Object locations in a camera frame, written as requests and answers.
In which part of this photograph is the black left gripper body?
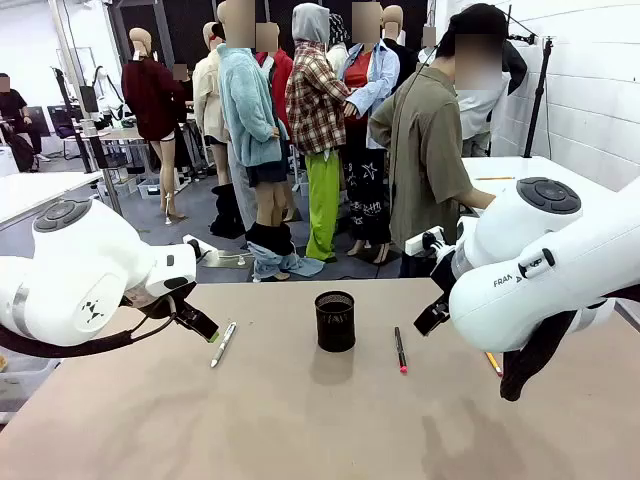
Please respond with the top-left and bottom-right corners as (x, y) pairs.
(130, 282), (201, 326)

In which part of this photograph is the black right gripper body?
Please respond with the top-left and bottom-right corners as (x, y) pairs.
(428, 244), (459, 304)

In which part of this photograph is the white pen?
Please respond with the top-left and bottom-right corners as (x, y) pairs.
(209, 321), (238, 369)

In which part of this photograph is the black pen pink cap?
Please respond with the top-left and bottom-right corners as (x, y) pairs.
(393, 326), (409, 375)

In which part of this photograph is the black mesh pen holder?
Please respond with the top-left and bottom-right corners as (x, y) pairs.
(314, 291), (357, 353)

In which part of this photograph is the person in olive shirt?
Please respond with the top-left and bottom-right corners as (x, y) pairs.
(368, 3), (511, 279)

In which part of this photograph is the mannequin in white shirt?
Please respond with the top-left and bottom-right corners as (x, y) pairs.
(457, 88), (512, 159)

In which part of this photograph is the clear plastic storage bin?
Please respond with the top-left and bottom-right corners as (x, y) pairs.
(0, 355), (61, 416)

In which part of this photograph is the large white table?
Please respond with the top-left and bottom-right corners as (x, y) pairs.
(459, 155), (640, 221)

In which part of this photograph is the black tripod stand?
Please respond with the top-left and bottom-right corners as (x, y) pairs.
(522, 34), (557, 160)

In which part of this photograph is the mannequin blue shirt red top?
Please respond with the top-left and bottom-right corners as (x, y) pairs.
(342, 2), (401, 266)

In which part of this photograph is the mannequin in maroon sweater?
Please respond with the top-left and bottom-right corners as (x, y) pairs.
(121, 27), (189, 226)

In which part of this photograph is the black office chair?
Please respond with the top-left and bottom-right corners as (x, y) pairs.
(47, 104), (85, 161)

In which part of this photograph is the mannequin in cream jacket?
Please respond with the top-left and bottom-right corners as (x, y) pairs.
(192, 22), (231, 186)

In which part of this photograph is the mannequin in blue fleece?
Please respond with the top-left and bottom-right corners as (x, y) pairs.
(215, 0), (325, 282)

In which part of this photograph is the person in dark clothes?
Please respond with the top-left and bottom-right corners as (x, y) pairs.
(172, 62), (197, 124)

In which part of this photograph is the mannequin in plaid shirt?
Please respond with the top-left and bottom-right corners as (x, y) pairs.
(284, 3), (351, 264)

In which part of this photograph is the mannequin in black suit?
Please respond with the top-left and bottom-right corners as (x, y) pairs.
(501, 39), (529, 97)

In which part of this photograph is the mannequin in black jacket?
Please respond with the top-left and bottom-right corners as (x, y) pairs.
(382, 4), (421, 96)

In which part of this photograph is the person in black t-shirt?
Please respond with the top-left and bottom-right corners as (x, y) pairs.
(0, 72), (51, 164)

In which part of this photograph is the mannequin in red jacket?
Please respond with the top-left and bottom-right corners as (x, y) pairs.
(254, 22), (296, 141)

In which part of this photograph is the mannequin with patterned headscarf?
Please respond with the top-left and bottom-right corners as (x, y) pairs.
(327, 13), (351, 76)

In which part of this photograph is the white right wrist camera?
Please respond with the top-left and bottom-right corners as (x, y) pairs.
(404, 226), (447, 257)

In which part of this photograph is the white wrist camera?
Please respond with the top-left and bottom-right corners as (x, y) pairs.
(182, 234), (220, 261)
(404, 226), (447, 257)

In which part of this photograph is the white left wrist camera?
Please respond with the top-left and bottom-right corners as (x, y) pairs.
(182, 234), (220, 261)

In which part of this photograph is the grey floor base plate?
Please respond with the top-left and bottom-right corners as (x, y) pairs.
(197, 249), (254, 271)

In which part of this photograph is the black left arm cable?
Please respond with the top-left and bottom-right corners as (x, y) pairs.
(0, 294), (181, 360)

